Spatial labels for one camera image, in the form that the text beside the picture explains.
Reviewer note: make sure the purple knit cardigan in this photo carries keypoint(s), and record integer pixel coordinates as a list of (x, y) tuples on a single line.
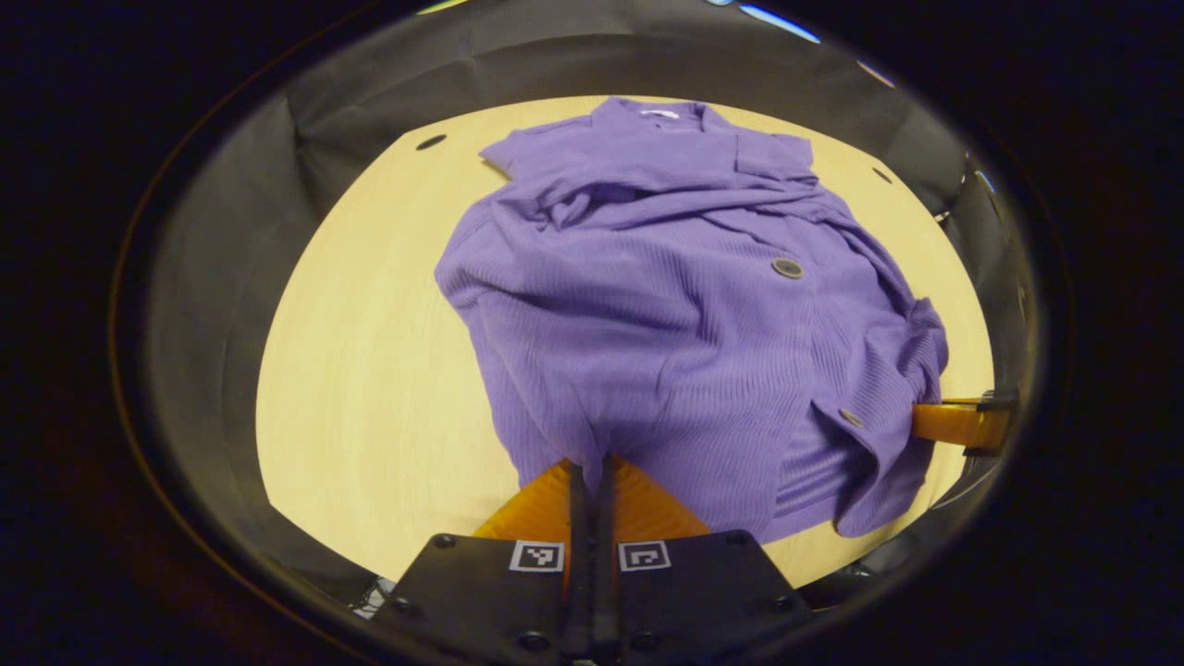
[(647, 324)]

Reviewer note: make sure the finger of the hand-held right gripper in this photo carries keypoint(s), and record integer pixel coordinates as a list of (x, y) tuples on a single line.
[(953, 424)]

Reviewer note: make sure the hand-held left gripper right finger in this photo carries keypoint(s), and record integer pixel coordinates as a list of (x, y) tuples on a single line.
[(603, 592)]

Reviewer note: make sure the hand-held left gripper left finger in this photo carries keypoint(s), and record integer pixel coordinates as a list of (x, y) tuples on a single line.
[(578, 592)]

